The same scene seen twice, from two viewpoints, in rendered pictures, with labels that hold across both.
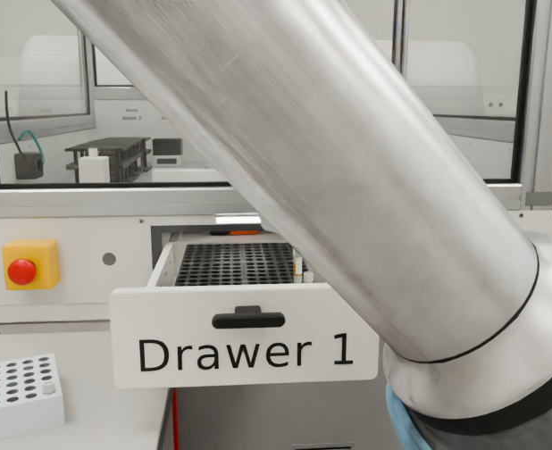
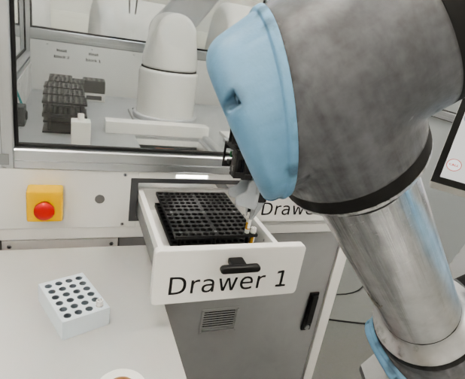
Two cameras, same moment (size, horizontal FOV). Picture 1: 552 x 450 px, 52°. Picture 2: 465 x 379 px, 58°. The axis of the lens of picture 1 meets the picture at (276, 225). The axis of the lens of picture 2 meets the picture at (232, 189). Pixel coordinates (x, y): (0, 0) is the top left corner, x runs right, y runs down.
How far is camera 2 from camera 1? 0.32 m
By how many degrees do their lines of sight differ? 20
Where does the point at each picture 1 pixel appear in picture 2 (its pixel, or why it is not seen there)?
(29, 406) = (91, 316)
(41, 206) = (53, 162)
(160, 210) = (139, 168)
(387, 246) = (427, 313)
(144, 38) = (378, 252)
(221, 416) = not seen: hidden behind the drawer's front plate
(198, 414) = not seen: hidden behind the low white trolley
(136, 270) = (117, 207)
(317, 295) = (273, 250)
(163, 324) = (185, 268)
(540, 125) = not seen: hidden behind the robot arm
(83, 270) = (80, 206)
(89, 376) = (104, 286)
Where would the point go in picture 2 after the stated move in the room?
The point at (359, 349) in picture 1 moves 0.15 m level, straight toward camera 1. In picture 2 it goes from (289, 278) to (309, 331)
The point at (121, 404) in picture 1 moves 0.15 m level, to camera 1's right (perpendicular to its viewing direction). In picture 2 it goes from (137, 307) to (211, 304)
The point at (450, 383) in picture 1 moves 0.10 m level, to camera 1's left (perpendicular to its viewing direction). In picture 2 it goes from (423, 353) to (342, 359)
